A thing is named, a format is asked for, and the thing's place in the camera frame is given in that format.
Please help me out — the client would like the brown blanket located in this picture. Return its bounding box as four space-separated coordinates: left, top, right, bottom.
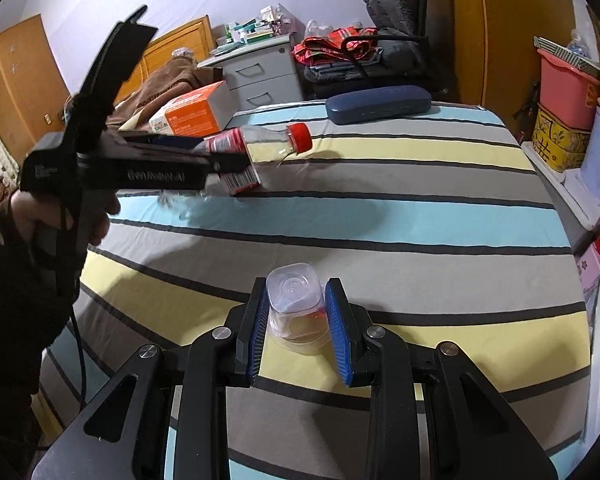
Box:
105 52 228 133

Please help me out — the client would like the striped bed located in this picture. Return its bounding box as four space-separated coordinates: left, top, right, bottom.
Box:
40 100 598 480

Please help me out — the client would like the person's left hand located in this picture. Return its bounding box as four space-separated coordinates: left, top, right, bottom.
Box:
0 190 122 251

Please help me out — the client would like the orange white carton box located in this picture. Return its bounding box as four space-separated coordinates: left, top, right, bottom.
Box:
147 80 241 138

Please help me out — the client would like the flat box green edge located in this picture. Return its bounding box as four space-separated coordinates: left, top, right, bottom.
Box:
532 35 600 73

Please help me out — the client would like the wooden headboard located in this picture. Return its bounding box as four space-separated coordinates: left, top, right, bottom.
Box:
112 14 216 106

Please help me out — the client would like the navy glasses case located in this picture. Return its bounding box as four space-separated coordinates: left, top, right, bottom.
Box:
325 85 433 125

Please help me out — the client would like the wooden wardrobe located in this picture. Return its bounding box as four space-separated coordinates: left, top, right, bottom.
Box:
425 0 588 111

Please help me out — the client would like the black folded stand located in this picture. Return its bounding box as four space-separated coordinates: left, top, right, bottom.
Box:
514 80 541 143

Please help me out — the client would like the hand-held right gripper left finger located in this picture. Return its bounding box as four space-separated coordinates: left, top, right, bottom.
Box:
27 276 271 480

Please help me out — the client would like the grey storage bin white lid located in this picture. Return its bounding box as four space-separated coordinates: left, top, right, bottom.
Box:
520 140 600 256

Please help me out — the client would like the yellow patterned box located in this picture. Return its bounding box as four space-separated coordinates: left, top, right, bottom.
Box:
530 102 593 173

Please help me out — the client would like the person's left forearm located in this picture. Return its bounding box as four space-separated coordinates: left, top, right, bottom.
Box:
0 210 88 480

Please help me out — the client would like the plastic bottle red cap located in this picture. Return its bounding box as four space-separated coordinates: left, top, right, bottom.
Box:
195 122 313 196

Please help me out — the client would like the clutter of bottles and boxes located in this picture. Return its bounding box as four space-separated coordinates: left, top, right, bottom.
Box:
212 4 306 53

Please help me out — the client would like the pink floral box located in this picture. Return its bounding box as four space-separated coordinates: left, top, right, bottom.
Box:
577 247 600 296

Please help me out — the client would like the wooden door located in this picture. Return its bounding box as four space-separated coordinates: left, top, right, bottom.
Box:
0 15 71 161

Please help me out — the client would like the grey drawer cabinet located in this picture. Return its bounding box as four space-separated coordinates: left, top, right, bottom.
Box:
196 32 306 111

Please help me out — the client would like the clear plastic cup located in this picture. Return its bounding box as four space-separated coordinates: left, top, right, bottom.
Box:
266 262 333 357

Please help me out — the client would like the black office chair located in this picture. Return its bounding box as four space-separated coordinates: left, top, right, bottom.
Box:
352 0 461 96

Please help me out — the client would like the pink storage box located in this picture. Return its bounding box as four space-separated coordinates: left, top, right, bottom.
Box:
535 45 600 131

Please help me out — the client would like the grey padded cushion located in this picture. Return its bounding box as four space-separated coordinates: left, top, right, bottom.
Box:
356 0 428 73

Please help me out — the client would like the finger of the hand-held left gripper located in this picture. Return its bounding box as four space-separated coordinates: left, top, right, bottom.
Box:
116 130 206 155
206 152 253 177

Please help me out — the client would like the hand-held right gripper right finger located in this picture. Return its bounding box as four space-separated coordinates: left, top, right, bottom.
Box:
324 277 556 480

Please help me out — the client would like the red clothes pile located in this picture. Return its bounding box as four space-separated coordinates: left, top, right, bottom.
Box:
292 25 381 68

